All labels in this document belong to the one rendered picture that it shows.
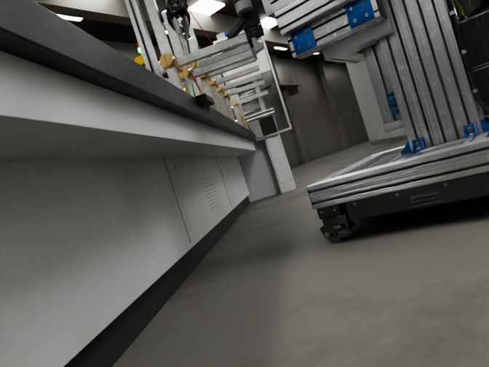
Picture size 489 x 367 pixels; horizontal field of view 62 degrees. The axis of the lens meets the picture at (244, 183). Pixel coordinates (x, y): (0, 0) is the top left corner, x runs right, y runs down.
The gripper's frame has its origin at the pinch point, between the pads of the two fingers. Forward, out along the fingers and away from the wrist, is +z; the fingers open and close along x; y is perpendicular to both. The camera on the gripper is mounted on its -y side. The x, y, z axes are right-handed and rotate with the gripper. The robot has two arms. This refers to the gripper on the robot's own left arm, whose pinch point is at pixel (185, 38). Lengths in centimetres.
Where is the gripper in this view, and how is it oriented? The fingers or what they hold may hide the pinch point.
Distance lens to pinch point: 171.4
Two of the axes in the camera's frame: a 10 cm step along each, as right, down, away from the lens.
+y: 2.2, -0.4, -9.8
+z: 3.0, 9.5, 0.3
